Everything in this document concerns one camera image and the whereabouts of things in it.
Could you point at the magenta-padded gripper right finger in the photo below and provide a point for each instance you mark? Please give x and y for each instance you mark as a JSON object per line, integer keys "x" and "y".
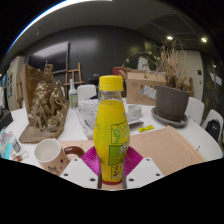
{"x": 146, "y": 171}

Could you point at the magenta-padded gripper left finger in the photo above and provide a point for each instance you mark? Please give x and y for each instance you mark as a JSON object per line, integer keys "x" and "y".
{"x": 75, "y": 171}

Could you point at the yellow drink bottle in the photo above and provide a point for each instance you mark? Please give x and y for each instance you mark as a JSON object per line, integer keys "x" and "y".
{"x": 108, "y": 130}

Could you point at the light wooden board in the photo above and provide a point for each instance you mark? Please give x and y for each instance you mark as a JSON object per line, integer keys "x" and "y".
{"x": 166, "y": 146}

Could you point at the yellow tag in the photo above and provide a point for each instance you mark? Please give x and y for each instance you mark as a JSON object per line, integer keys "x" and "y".
{"x": 146, "y": 128}

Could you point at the grey plant saucer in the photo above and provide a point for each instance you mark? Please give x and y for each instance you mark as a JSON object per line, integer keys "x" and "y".
{"x": 170, "y": 122}

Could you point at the spread newspaper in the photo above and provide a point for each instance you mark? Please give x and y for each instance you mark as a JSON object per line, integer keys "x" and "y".
{"x": 86, "y": 116}

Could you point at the flat paintbrush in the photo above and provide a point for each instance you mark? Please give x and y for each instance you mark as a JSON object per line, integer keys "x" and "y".
{"x": 20, "y": 156}

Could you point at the small glass cup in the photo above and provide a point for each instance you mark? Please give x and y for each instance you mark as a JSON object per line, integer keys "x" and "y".
{"x": 135, "y": 111}

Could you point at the small white-lidded jar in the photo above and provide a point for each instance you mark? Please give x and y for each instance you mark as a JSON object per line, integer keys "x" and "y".
{"x": 15, "y": 144}

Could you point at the golden sculpture on wooden base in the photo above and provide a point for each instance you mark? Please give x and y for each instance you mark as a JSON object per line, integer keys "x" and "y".
{"x": 46, "y": 106}

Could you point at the grey pot with dried plant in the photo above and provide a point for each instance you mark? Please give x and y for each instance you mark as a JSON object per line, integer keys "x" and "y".
{"x": 171, "y": 101}

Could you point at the white spray bottle green label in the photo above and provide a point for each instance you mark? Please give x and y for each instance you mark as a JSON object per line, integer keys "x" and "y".
{"x": 73, "y": 96}

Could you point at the iridescent colourful sheet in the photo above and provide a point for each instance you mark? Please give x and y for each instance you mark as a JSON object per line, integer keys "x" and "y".
{"x": 4, "y": 143}

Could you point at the white chair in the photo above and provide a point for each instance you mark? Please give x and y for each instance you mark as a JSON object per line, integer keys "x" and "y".
{"x": 86, "y": 92}
{"x": 215, "y": 115}
{"x": 195, "y": 110}

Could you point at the black backpack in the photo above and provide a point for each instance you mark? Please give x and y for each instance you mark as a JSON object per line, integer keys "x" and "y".
{"x": 212, "y": 126}

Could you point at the cardboard box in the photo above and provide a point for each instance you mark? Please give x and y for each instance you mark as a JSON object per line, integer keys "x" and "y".
{"x": 140, "y": 88}

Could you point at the black foam block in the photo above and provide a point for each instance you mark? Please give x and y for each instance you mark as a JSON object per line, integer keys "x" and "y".
{"x": 5, "y": 120}

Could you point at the wooden easel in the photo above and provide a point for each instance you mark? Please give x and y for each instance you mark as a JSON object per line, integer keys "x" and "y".
{"x": 75, "y": 78}

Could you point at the small wooden figure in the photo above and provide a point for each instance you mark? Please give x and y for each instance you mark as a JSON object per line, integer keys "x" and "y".
{"x": 191, "y": 86}

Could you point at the red box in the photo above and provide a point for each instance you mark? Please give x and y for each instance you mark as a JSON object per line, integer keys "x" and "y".
{"x": 120, "y": 70}

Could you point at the white cabinet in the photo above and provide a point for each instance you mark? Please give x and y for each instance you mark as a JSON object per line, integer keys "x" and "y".
{"x": 15, "y": 83}

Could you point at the round ceiling spotlight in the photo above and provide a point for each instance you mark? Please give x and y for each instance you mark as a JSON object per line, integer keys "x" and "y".
{"x": 170, "y": 38}
{"x": 204, "y": 39}

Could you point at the dark wall screen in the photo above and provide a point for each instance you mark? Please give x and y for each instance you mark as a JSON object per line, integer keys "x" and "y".
{"x": 50, "y": 56}

